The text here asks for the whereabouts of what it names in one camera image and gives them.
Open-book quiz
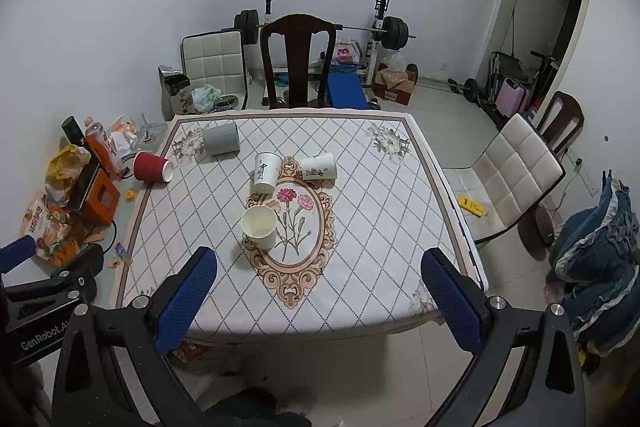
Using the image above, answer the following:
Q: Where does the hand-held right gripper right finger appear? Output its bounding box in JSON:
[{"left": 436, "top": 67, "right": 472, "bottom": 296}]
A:
[{"left": 421, "top": 248, "right": 587, "bottom": 427}]

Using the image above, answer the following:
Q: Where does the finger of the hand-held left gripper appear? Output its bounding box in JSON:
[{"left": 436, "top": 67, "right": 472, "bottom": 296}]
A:
[
  {"left": 2, "top": 243, "right": 105, "bottom": 304},
  {"left": 0, "top": 235, "right": 39, "bottom": 276}
]

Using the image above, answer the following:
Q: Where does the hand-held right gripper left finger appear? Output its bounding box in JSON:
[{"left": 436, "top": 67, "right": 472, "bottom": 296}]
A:
[{"left": 51, "top": 246, "right": 219, "bottom": 427}]

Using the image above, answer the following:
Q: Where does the red ribbed paper cup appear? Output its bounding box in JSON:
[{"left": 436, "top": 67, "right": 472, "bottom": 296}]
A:
[{"left": 133, "top": 151, "right": 174, "bottom": 184}]

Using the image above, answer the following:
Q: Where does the tall white printed paper cup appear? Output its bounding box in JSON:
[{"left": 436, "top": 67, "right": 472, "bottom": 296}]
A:
[{"left": 253, "top": 152, "right": 280, "bottom": 194}]

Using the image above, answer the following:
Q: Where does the grey cup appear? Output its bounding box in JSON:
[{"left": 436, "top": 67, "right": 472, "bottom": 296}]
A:
[{"left": 201, "top": 122, "right": 241, "bottom": 156}]

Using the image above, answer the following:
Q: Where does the short white printed paper cup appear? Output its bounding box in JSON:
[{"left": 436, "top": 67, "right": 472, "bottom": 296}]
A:
[{"left": 300, "top": 152, "right": 337, "bottom": 182}]

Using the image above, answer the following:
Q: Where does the plain white paper cup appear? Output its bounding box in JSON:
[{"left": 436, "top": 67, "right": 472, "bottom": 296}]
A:
[{"left": 241, "top": 205, "right": 277, "bottom": 251}]

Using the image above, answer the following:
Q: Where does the colourful snack bag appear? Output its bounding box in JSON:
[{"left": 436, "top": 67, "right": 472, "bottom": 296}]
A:
[{"left": 20, "top": 192, "right": 82, "bottom": 268}]

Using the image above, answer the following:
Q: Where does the orange box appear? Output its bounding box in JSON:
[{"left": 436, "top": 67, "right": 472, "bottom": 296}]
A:
[{"left": 75, "top": 169, "right": 121, "bottom": 224}]

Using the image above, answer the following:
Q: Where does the yellow plastic bag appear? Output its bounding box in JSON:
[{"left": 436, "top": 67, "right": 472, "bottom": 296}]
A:
[{"left": 45, "top": 144, "right": 93, "bottom": 208}]

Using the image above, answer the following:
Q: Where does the yellow tool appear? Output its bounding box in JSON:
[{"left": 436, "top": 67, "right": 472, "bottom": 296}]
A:
[{"left": 459, "top": 195, "right": 487, "bottom": 218}]

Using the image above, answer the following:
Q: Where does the floral diamond-pattern tablecloth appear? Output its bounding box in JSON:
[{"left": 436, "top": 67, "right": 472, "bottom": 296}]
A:
[{"left": 116, "top": 114, "right": 489, "bottom": 346}]

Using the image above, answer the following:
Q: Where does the orange bottle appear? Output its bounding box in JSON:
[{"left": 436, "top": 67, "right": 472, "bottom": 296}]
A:
[{"left": 85, "top": 122, "right": 124, "bottom": 180}]

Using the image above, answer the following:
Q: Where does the black remote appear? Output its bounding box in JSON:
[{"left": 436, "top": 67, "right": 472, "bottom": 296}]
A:
[{"left": 61, "top": 116, "right": 108, "bottom": 168}]

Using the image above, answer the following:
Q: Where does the clear glass tray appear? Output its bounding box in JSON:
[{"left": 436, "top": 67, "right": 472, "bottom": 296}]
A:
[{"left": 136, "top": 122, "right": 169, "bottom": 144}]

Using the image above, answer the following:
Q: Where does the white cushioned chair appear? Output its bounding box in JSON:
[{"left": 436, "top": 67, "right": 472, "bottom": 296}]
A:
[
  {"left": 180, "top": 29, "right": 249, "bottom": 112},
  {"left": 442, "top": 113, "right": 566, "bottom": 246}
]

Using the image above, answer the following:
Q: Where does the blue denim clothing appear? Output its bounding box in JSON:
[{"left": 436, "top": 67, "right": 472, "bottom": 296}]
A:
[{"left": 547, "top": 177, "right": 640, "bottom": 356}]

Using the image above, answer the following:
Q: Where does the silver-lined carton box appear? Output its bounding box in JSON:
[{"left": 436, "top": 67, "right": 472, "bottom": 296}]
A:
[{"left": 158, "top": 66, "right": 196, "bottom": 116}]

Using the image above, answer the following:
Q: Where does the metal bowl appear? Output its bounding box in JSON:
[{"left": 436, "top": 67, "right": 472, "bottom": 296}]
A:
[{"left": 210, "top": 94, "right": 241, "bottom": 114}]

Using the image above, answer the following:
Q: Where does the green and white plastic bag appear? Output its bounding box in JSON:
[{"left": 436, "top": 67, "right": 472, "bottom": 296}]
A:
[{"left": 191, "top": 86, "right": 221, "bottom": 113}]

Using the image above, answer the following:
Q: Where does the black dumbbell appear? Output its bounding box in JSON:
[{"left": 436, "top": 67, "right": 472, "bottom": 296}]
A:
[{"left": 447, "top": 78, "right": 482, "bottom": 100}]

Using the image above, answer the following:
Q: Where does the pink suitcase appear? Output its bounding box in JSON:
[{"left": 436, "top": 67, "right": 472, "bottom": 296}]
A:
[{"left": 501, "top": 77, "right": 531, "bottom": 115}]

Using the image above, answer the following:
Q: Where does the dark wooden chair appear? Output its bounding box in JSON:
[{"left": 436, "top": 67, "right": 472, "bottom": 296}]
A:
[
  {"left": 259, "top": 13, "right": 337, "bottom": 110},
  {"left": 535, "top": 90, "right": 585, "bottom": 158}
]

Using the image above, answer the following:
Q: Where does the brown cardboard box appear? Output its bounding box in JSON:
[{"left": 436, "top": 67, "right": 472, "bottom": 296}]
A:
[{"left": 374, "top": 63, "right": 419, "bottom": 106}]

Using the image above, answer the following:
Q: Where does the folding cart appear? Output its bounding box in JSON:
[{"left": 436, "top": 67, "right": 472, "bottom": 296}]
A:
[{"left": 487, "top": 51, "right": 522, "bottom": 104}]

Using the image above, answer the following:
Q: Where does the blue bench pad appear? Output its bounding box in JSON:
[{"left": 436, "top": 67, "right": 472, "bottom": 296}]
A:
[{"left": 327, "top": 73, "right": 369, "bottom": 110}]

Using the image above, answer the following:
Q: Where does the red and white plastic bag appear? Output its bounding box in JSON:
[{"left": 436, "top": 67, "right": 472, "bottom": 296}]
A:
[{"left": 332, "top": 39, "right": 362, "bottom": 66}]

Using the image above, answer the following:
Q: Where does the black barbell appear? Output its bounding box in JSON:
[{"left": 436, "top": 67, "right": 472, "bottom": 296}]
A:
[{"left": 234, "top": 9, "right": 417, "bottom": 50}]

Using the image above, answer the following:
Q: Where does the white weight rack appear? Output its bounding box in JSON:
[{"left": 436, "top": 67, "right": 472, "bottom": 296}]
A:
[{"left": 257, "top": 0, "right": 396, "bottom": 108}]

